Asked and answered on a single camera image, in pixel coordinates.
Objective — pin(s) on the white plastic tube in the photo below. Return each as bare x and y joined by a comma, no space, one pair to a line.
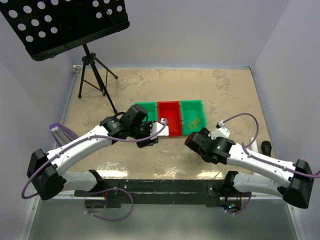
254,145

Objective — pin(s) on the purple stand device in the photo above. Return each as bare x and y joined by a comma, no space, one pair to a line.
62,134

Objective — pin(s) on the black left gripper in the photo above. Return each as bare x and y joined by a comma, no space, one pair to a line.
148,142

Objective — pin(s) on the left green plastic bin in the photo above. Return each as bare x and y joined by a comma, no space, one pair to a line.
152,110

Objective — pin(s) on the right green plastic bin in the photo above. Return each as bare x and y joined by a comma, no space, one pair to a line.
193,116

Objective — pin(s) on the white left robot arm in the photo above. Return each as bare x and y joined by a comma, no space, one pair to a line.
49,174

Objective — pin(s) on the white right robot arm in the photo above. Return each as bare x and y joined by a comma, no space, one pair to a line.
291,181

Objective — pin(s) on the black music stand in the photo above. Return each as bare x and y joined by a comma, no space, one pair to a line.
48,28

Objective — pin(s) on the red plastic bin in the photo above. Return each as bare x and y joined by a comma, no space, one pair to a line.
171,111

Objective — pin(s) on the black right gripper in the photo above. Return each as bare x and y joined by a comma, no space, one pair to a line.
204,132

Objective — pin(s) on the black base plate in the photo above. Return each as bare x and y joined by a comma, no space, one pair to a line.
210,193

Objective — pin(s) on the green plastic bin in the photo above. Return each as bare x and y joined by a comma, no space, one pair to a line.
152,110
193,116

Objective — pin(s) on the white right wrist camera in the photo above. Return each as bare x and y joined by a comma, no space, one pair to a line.
221,131

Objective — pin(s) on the black microphone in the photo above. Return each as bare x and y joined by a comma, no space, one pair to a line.
266,148

